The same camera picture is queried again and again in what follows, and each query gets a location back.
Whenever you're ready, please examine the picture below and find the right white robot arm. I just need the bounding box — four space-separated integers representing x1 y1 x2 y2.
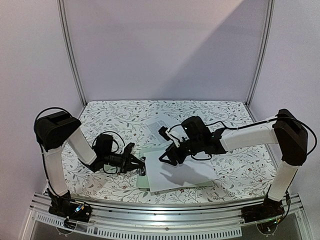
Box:
158 108 318 218

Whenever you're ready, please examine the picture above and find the left aluminium corner post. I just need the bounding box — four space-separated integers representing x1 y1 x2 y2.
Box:
56 0 88 107

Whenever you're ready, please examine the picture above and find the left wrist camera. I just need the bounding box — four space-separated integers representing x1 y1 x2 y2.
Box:
123 142 135 158

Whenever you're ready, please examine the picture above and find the front aluminium rail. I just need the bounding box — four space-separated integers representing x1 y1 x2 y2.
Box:
25 193 306 226

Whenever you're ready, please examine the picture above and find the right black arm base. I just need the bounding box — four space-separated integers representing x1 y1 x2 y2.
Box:
240 191 291 225

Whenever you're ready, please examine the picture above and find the floral patterned table mat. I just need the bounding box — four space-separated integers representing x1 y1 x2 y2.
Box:
62 100 276 205

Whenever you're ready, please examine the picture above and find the white paper sheet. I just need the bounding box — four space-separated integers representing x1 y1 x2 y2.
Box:
143 148 219 193

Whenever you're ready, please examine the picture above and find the aluminium corner post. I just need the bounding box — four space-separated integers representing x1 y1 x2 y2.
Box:
56 0 88 107
245 0 275 108

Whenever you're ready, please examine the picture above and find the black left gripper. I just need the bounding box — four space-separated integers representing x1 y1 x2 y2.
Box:
102 149 145 174

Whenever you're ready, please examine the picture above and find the perforated white cable tray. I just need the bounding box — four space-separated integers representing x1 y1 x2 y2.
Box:
30 213 243 240

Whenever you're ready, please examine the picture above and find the printed text paper sheet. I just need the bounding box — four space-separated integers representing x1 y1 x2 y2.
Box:
144 113 178 144

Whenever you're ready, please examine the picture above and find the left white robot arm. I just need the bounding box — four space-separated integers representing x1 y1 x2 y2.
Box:
33 107 145 217

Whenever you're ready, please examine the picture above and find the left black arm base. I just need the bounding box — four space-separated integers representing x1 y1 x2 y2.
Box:
47 188 92 223

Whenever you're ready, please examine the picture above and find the green clipboard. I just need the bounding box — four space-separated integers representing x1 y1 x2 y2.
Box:
136 147 215 191

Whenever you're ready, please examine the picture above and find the right aluminium corner post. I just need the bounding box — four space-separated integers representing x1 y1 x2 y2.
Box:
245 0 275 108

